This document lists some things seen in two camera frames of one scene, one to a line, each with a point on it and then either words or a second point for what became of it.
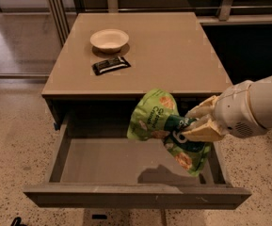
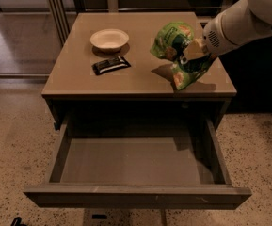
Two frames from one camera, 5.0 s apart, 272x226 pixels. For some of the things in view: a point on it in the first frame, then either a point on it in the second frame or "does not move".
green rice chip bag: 154,115 -> 169,43
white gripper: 235,109 -> 215,38
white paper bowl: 109,40 does not move
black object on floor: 17,222 does not move
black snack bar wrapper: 110,65 does not move
